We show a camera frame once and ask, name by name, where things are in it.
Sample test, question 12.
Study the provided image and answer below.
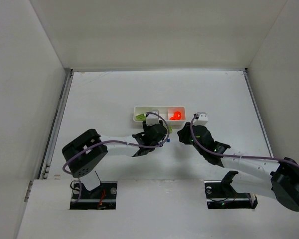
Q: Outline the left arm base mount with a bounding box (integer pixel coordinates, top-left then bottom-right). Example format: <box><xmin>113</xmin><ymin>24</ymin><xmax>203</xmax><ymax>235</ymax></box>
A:
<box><xmin>70</xmin><ymin>180</ymin><xmax>118</xmax><ymax>210</ymax></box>

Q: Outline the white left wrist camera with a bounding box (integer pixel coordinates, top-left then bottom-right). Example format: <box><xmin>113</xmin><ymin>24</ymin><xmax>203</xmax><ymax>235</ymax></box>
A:
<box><xmin>146</xmin><ymin>109</ymin><xmax>159</xmax><ymax>126</ymax></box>

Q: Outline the green studded square lego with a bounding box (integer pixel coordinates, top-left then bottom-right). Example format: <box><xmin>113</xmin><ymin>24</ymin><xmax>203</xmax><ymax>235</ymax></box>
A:
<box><xmin>135</xmin><ymin>113</ymin><xmax>146</xmax><ymax>121</ymax></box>

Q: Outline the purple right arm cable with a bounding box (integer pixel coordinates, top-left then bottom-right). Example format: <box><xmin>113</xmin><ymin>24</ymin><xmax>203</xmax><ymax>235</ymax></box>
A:
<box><xmin>190</xmin><ymin>113</ymin><xmax>299</xmax><ymax>176</ymax></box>

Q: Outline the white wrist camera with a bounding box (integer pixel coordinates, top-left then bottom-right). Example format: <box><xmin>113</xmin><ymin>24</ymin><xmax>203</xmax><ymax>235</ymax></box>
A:
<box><xmin>193</xmin><ymin>112</ymin><xmax>208</xmax><ymax>126</ymax></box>
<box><xmin>146</xmin><ymin>109</ymin><xmax>159</xmax><ymax>126</ymax></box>

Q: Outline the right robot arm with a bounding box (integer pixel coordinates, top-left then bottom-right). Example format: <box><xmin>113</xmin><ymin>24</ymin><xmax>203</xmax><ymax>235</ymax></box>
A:
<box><xmin>177</xmin><ymin>122</ymin><xmax>299</xmax><ymax>212</ymax></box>

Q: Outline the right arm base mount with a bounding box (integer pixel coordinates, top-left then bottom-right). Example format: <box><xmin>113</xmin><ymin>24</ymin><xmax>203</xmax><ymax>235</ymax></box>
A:
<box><xmin>204</xmin><ymin>171</ymin><xmax>258</xmax><ymax>210</ymax></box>

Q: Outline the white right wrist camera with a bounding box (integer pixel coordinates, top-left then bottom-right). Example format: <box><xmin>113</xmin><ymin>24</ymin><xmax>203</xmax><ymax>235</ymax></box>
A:
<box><xmin>193</xmin><ymin>112</ymin><xmax>208</xmax><ymax>126</ymax></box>

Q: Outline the white three-compartment plastic tray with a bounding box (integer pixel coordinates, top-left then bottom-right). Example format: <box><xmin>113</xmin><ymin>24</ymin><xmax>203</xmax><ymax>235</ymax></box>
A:
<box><xmin>133</xmin><ymin>106</ymin><xmax>187</xmax><ymax>129</ymax></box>

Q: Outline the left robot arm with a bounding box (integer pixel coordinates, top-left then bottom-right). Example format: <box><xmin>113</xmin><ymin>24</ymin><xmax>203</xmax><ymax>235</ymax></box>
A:
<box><xmin>62</xmin><ymin>123</ymin><xmax>170</xmax><ymax>191</ymax></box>

